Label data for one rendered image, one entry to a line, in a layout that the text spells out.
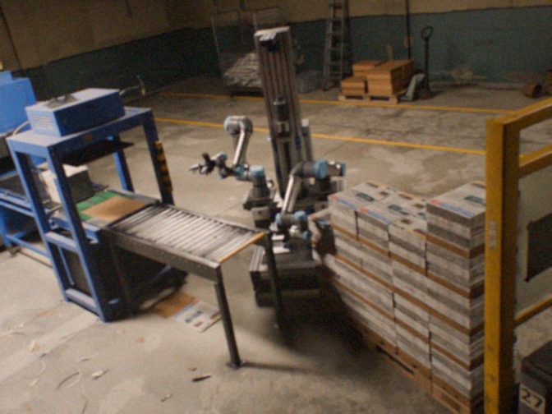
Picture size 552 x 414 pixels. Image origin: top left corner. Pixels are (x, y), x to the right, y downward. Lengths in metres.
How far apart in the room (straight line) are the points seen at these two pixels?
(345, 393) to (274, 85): 2.27
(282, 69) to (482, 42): 6.23
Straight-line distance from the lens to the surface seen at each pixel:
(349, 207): 3.45
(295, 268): 4.53
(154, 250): 4.04
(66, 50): 12.84
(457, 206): 2.84
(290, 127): 4.39
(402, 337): 3.57
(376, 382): 3.73
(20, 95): 6.74
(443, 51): 10.42
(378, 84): 9.89
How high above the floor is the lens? 2.50
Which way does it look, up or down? 24 degrees down
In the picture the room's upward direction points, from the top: 9 degrees counter-clockwise
